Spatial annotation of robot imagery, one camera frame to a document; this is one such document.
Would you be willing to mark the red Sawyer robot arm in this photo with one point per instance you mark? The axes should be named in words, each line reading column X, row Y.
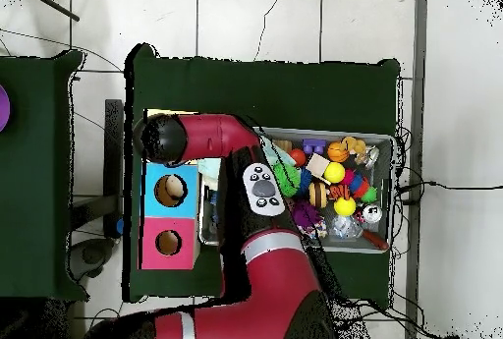
column 216, row 134

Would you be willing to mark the shallow metal mesh bin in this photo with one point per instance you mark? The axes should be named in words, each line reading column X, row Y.
column 334, row 132

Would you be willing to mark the wooden box with three holes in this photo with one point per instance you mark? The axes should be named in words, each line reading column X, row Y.
column 151, row 207

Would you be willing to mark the large green spiky ball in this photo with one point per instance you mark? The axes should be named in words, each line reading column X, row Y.
column 289, row 180

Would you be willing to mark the red orange rubber ball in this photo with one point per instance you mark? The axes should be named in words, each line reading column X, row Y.
column 298, row 157

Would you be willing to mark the wooden cube block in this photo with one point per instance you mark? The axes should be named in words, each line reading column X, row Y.
column 317, row 164

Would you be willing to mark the wooden toy burger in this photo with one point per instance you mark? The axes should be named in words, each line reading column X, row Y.
column 317, row 195

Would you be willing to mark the purple rubber toy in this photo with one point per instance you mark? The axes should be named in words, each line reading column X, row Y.
column 308, row 217

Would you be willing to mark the dark green table cloth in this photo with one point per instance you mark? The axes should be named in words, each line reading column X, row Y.
column 255, row 91
column 35, row 178

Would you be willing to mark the yellow ball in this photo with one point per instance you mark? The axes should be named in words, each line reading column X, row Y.
column 335, row 172

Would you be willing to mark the small orange basketball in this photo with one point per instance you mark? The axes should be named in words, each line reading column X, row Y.
column 338, row 151

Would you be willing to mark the orange plush toy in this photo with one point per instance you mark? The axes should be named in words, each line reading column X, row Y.
column 353, row 144

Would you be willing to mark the grey round base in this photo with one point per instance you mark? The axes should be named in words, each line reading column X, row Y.
column 92, row 254

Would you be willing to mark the dark rod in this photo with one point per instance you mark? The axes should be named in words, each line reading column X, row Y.
column 59, row 11

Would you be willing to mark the purple round disc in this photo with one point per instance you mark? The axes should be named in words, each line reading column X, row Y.
column 4, row 109

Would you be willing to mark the black post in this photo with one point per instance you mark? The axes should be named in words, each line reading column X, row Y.
column 114, row 158

